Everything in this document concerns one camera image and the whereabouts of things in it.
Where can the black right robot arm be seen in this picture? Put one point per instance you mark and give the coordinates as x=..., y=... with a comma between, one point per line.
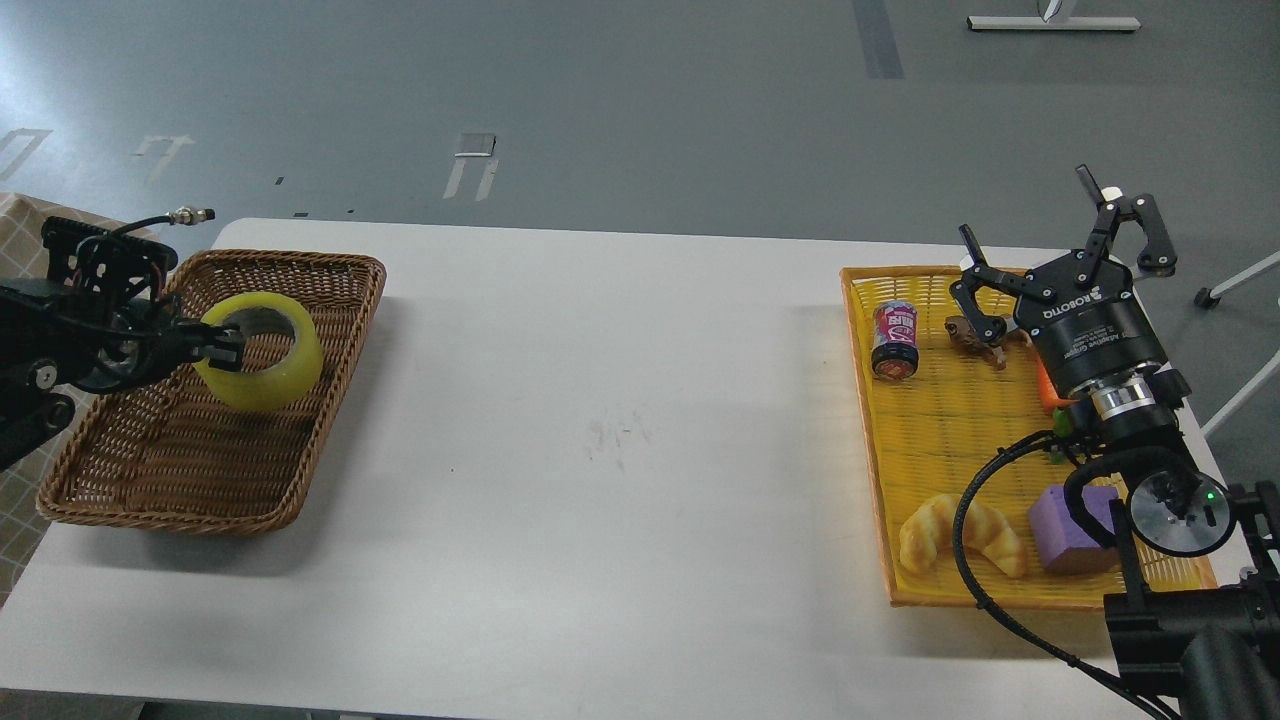
x=1209, y=654

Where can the brown wicker basket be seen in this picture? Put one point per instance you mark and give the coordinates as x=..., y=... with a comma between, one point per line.
x=173, y=457

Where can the orange toy carrot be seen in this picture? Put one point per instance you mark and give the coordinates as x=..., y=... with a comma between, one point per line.
x=1056, y=408

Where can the small pink drink can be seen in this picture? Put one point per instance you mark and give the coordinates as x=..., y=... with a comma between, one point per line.
x=895, y=352

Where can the brown toy animal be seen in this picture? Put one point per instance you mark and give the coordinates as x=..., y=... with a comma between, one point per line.
x=965, y=340

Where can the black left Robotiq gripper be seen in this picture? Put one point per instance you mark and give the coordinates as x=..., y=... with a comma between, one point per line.
x=122, y=363

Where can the toy croissant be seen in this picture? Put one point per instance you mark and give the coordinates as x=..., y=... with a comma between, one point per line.
x=930, y=530

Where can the beige checkered cloth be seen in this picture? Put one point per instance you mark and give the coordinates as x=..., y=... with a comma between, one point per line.
x=23, y=256

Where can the purple foam block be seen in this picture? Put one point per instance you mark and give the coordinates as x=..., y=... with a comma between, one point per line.
x=1063, y=547

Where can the yellow tape roll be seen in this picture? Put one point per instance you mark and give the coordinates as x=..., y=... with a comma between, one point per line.
x=287, y=380

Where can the yellow plastic basket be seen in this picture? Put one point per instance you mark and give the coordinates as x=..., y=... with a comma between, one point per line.
x=930, y=434

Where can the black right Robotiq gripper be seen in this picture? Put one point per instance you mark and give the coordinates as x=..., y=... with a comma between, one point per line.
x=1090, y=325

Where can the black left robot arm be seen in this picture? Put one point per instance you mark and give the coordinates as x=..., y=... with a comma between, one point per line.
x=101, y=320

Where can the white stand base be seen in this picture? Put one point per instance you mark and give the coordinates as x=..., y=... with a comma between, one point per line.
x=1056, y=16

